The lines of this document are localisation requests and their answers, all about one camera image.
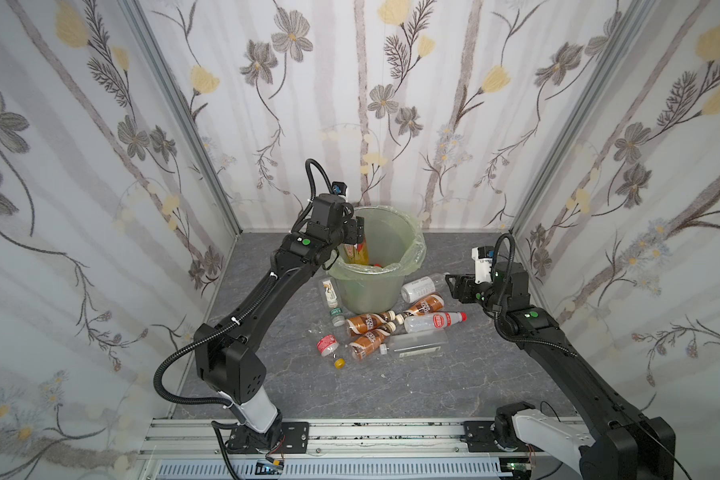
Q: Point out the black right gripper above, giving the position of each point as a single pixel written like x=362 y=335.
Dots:
x=459 y=288

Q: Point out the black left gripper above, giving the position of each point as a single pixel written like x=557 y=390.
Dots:
x=353 y=231

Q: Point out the white label clear bottle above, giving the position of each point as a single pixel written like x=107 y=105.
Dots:
x=415 y=290

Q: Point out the yellow tea bottle red label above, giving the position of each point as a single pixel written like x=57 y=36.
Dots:
x=357 y=252

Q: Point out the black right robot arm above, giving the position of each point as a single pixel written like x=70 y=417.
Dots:
x=617 y=441

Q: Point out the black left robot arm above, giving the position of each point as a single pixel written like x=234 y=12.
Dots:
x=226 y=353

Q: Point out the green plastic bin liner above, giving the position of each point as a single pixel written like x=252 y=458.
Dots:
x=395 y=242

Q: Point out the mesh waste bin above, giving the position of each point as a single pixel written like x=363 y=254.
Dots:
x=368 y=296

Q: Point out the brown coffee bottle right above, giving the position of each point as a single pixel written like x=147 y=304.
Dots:
x=429 y=304

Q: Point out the brown coffee bottle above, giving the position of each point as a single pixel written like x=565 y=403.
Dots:
x=363 y=323
x=429 y=304
x=371 y=341

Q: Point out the red cap water bottle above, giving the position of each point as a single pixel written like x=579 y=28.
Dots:
x=433 y=321

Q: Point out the clear square bottle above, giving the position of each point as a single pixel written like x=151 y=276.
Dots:
x=414 y=344

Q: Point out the clear bottle with crane label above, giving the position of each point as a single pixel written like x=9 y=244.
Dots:
x=330 y=295

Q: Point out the brown coffee bottle upper left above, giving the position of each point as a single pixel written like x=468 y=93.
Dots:
x=363 y=323

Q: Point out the brown coffee bottle lower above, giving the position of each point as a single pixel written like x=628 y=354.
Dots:
x=371 y=341

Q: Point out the small bottle pink label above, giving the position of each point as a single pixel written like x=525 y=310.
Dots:
x=327 y=345

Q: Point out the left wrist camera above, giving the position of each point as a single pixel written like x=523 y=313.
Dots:
x=338 y=188

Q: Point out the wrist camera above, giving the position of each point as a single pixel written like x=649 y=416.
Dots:
x=483 y=261
x=338 y=188

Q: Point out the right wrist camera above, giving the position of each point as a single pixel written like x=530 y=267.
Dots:
x=483 y=261

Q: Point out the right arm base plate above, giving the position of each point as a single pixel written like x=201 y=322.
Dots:
x=487 y=436

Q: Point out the white vented cable duct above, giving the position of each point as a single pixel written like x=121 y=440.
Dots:
x=374 y=468

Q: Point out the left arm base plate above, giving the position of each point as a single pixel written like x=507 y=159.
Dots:
x=283 y=438

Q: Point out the aluminium mounting rail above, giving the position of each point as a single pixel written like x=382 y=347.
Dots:
x=349 y=438

